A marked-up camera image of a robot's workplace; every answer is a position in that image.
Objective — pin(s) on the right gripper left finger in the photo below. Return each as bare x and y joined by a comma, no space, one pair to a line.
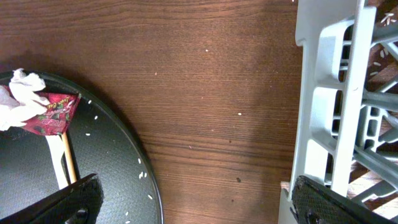
79,202

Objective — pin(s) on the white plastic fork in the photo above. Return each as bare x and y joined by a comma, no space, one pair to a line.
57,151

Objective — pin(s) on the grey dishwasher rack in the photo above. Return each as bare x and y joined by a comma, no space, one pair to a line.
342,124

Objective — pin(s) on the red snack wrapper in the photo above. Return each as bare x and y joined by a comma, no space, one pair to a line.
57,117

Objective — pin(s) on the wooden chopstick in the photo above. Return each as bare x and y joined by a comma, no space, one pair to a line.
69,159

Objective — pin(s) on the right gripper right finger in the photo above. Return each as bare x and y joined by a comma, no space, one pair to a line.
315,203

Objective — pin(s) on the round black serving tray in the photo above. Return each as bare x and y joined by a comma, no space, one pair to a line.
101,144

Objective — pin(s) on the white tissue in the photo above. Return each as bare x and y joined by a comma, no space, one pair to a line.
20,101

